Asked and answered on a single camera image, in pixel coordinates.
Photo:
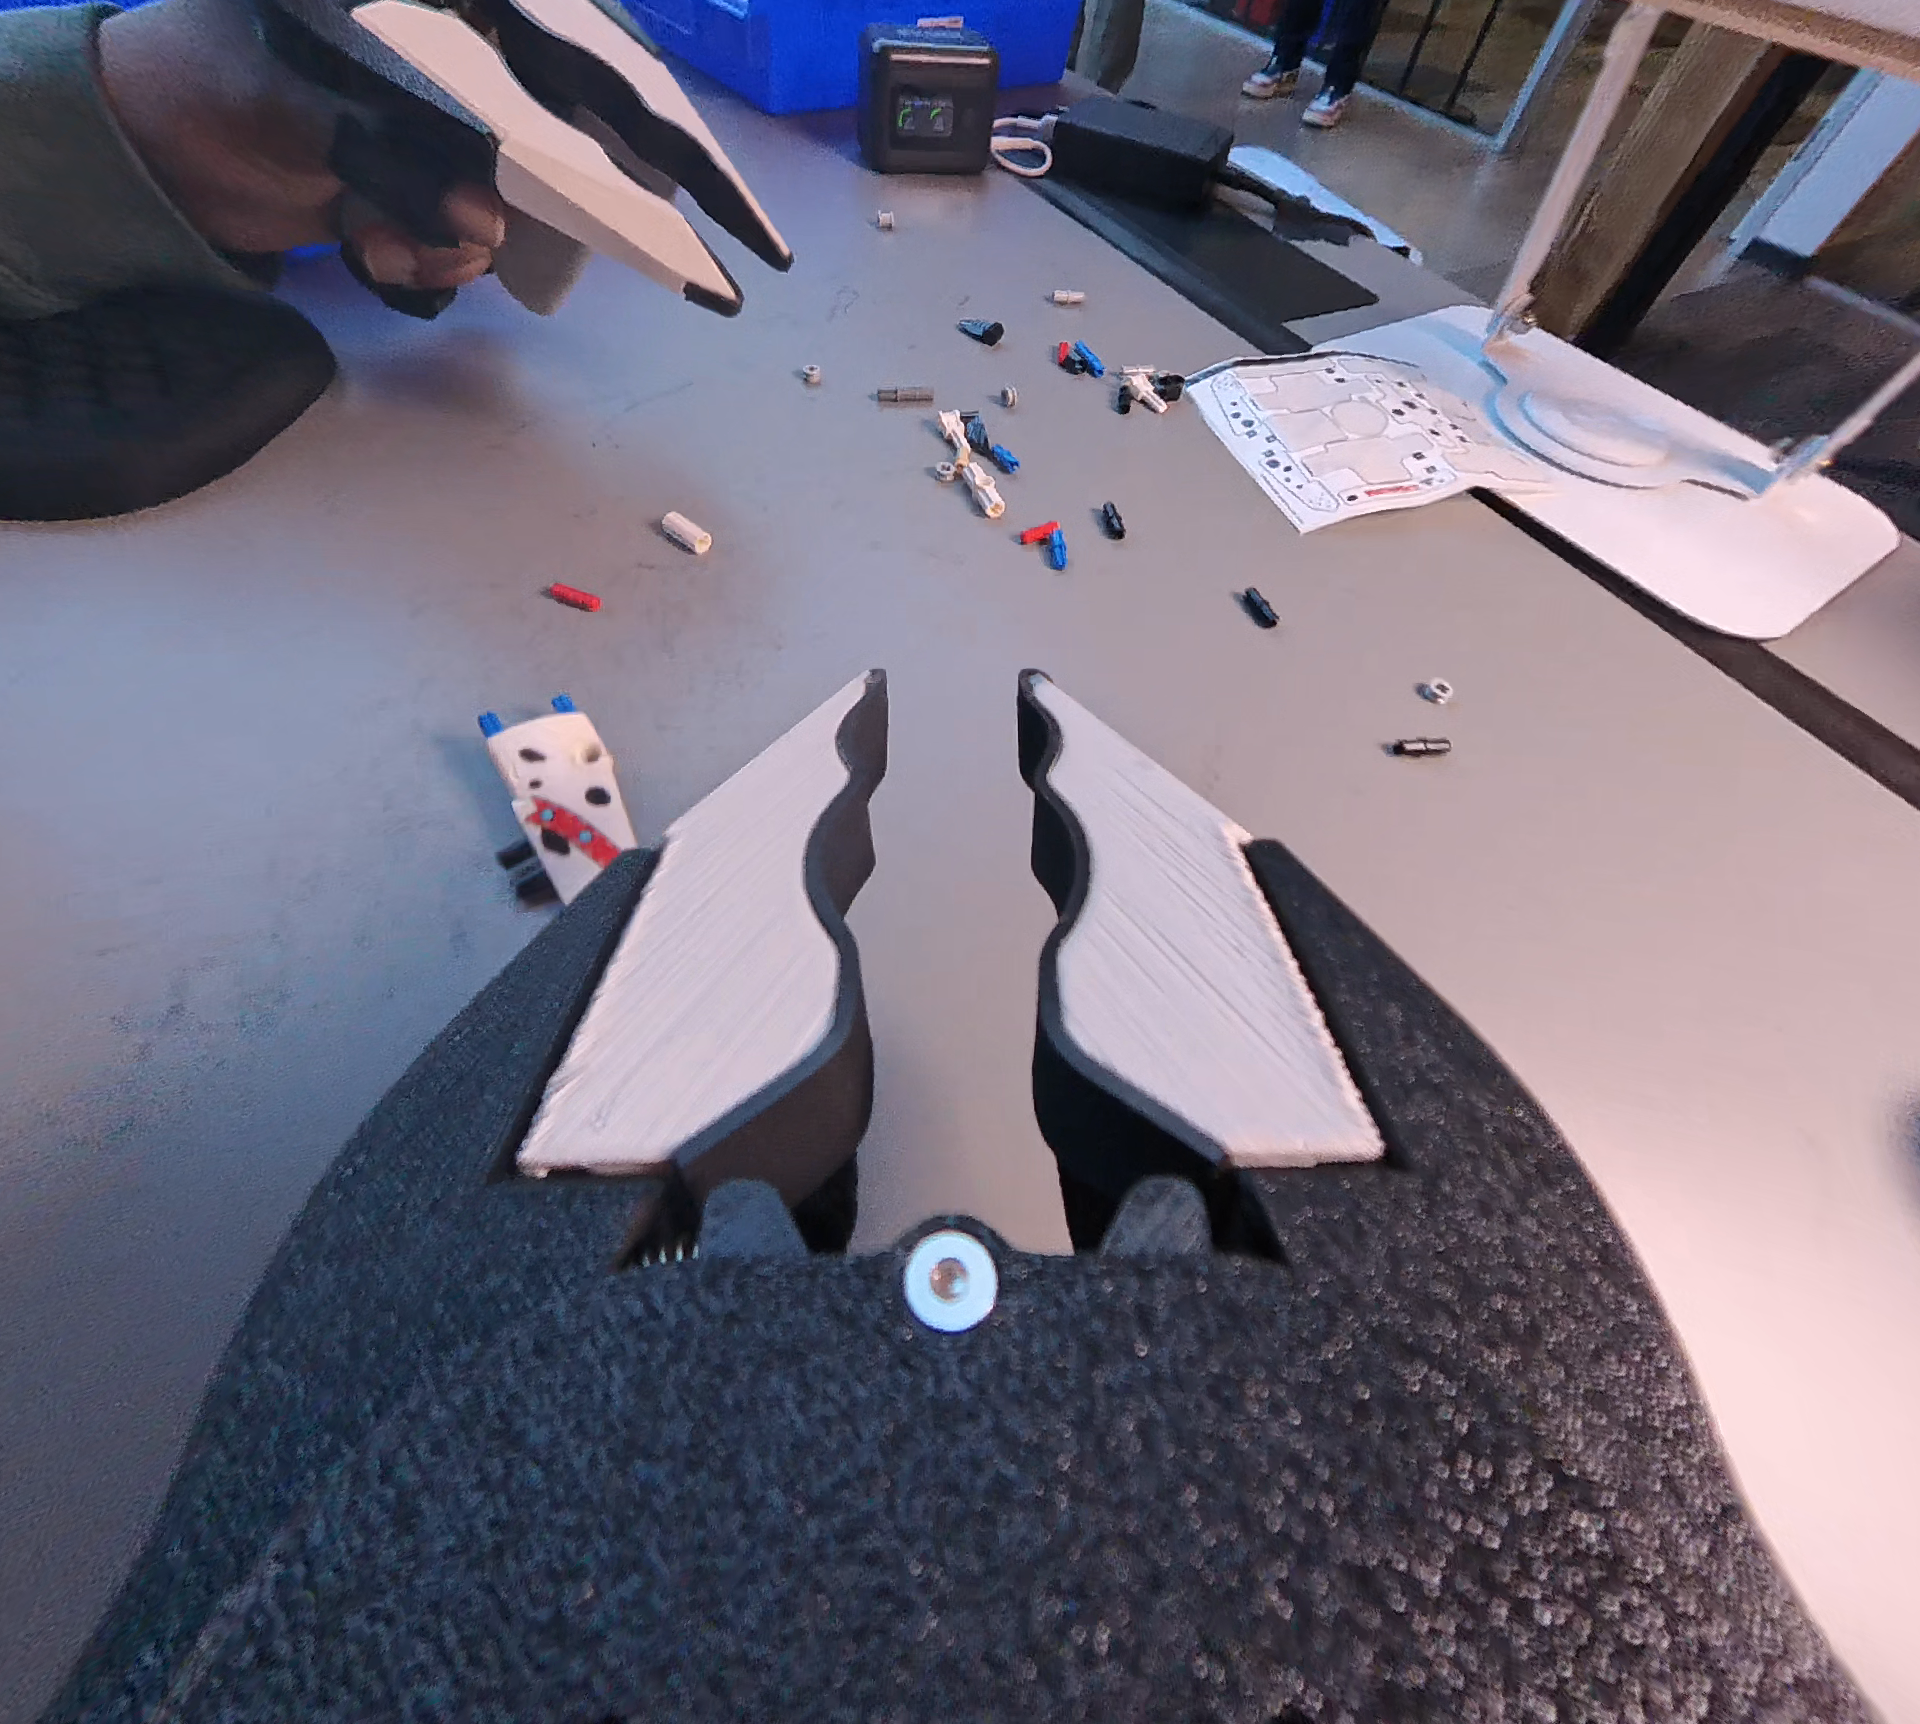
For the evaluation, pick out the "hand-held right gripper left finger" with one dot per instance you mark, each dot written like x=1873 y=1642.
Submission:
x=705 y=1004

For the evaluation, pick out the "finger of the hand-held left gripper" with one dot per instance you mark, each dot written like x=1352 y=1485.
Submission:
x=594 y=52
x=571 y=196

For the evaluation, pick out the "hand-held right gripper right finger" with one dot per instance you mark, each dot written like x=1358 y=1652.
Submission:
x=1198 y=992

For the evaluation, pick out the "white spotted lego panel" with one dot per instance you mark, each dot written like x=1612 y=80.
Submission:
x=529 y=749

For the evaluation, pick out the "white lego connector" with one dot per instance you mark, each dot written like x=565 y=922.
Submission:
x=1146 y=385
x=987 y=492
x=686 y=533

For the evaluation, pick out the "person's left forearm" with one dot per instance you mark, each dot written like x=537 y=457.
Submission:
x=60 y=148

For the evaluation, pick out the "lego sticker sheet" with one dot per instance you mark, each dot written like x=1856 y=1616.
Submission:
x=1349 y=441

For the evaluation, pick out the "person's left hand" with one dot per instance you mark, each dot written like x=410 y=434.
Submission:
x=209 y=117

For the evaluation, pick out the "black device with green display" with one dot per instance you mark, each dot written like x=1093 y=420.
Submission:
x=929 y=95

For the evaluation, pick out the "white connector with tan pin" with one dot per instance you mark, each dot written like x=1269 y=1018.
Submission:
x=951 y=431

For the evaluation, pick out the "black textured pad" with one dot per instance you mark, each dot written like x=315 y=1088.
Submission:
x=152 y=405

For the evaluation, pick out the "black power adapter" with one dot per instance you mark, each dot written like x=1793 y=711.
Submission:
x=1142 y=148

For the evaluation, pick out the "black table mat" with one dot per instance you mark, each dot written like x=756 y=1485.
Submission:
x=1231 y=268

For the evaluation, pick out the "white wooden book stand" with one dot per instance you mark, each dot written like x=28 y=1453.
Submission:
x=1724 y=509

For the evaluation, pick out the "crumpled plastic wrapper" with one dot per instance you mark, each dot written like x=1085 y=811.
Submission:
x=1320 y=197

